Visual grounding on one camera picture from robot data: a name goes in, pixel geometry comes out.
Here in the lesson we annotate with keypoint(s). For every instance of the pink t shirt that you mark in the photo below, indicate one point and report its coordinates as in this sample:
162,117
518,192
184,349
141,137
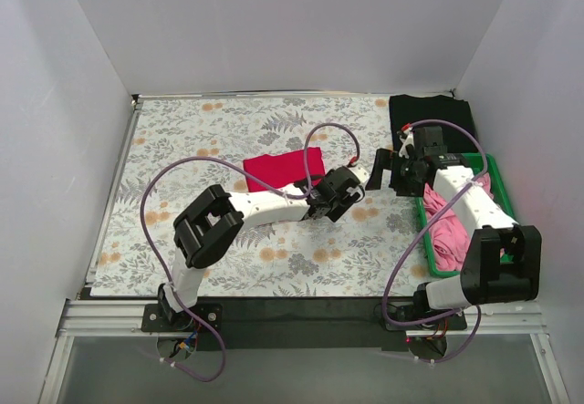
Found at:
447,226

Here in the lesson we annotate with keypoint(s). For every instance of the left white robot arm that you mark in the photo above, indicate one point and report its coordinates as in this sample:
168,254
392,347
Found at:
206,229

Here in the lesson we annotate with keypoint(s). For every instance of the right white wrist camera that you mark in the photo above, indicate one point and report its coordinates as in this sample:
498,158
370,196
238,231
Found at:
406,137

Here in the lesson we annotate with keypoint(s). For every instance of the folded black t shirt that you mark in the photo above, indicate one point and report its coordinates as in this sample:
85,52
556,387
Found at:
405,109

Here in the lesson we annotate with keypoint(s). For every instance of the floral table mat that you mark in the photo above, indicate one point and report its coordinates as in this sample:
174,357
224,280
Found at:
181,146

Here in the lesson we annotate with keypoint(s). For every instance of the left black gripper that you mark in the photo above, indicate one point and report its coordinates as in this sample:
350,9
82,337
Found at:
346,185

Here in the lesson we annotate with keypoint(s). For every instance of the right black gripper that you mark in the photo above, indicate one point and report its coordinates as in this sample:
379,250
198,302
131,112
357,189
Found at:
394,172

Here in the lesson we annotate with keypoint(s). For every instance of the red t shirt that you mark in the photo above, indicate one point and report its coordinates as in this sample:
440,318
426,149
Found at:
280,170

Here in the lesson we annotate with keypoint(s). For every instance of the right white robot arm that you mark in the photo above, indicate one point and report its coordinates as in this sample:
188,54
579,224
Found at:
502,263

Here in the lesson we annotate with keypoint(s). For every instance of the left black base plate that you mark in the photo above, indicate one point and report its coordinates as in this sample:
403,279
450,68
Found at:
157,320

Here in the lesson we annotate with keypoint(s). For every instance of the aluminium frame rail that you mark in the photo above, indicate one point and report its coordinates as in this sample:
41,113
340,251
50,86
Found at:
272,323

